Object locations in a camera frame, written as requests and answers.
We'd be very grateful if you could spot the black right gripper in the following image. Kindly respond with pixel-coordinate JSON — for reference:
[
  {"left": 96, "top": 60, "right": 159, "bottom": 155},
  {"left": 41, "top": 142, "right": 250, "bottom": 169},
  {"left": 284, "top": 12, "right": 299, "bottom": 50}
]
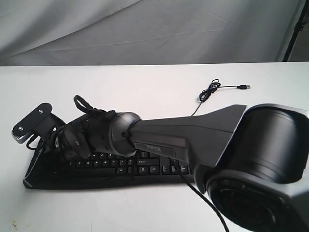
[{"left": 23, "top": 110, "right": 115, "bottom": 189}]

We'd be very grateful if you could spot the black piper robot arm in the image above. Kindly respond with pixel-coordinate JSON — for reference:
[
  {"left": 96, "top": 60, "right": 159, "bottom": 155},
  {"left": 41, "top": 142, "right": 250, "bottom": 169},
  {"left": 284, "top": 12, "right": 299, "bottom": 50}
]
[{"left": 15, "top": 103, "right": 309, "bottom": 232}]

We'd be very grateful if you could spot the black acer keyboard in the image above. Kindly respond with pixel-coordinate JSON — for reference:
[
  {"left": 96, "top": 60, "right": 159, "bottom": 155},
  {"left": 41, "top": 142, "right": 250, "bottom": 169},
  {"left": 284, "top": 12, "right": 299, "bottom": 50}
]
[{"left": 36, "top": 147, "right": 194, "bottom": 190}]

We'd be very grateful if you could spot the grey fabric backdrop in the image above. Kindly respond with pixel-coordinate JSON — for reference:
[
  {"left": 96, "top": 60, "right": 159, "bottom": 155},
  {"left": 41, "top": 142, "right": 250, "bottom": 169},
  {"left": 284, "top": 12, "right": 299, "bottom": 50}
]
[{"left": 0, "top": 0, "right": 305, "bottom": 66}]

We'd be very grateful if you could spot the black tripod stand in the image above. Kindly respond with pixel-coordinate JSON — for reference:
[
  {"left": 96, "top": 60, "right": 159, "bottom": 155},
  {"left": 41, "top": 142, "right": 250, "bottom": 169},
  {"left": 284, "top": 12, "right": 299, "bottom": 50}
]
[{"left": 282, "top": 0, "right": 309, "bottom": 62}]

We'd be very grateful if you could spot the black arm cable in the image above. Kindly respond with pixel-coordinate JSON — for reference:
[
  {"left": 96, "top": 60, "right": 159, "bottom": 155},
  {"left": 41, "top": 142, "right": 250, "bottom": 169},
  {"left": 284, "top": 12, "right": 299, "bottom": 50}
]
[{"left": 169, "top": 158, "right": 230, "bottom": 232}]

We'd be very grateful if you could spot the black USB cable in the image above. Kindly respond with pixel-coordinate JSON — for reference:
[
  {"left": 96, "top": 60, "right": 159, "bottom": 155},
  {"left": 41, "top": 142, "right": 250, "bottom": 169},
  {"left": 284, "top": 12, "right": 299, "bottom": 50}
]
[{"left": 189, "top": 79, "right": 252, "bottom": 117}]

